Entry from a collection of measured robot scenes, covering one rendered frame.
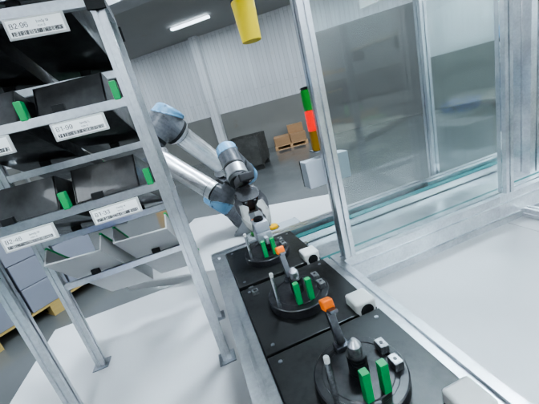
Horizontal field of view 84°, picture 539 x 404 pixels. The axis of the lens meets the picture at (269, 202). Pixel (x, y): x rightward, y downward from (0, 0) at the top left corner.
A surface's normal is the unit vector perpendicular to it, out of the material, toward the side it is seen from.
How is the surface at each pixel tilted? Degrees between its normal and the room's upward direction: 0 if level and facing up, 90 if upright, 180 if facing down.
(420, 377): 0
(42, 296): 90
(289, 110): 90
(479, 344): 0
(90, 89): 65
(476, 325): 0
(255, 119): 90
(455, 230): 90
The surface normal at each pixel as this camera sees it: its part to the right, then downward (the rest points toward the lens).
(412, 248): 0.29, 0.22
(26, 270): 0.85, -0.07
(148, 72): -0.18, 0.34
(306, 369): -0.25, -0.92
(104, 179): 0.01, -0.14
